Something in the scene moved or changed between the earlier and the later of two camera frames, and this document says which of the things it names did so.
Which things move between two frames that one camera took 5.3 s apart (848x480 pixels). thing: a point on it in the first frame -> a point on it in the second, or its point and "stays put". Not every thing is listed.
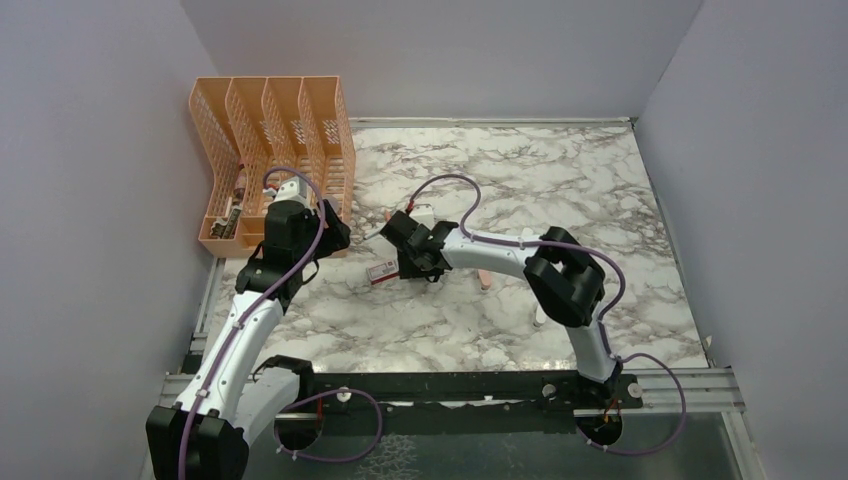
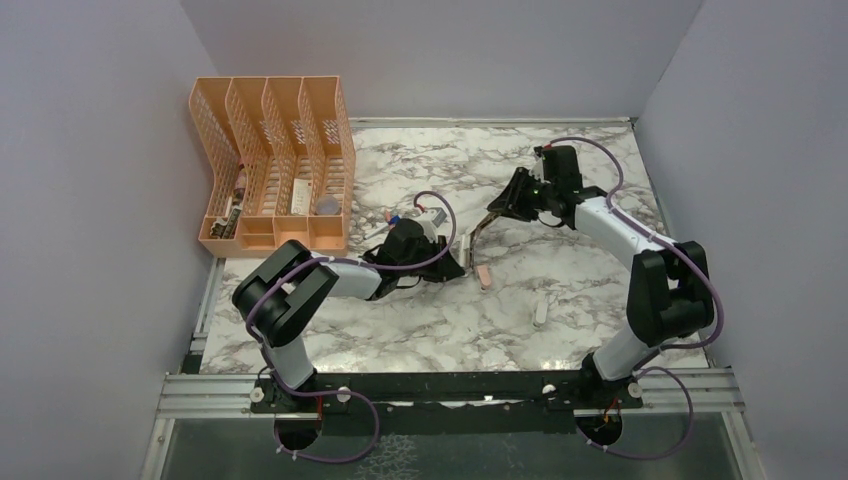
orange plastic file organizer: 257,123 stays put
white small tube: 540,318 stays put
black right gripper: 407,268 -> 511,202
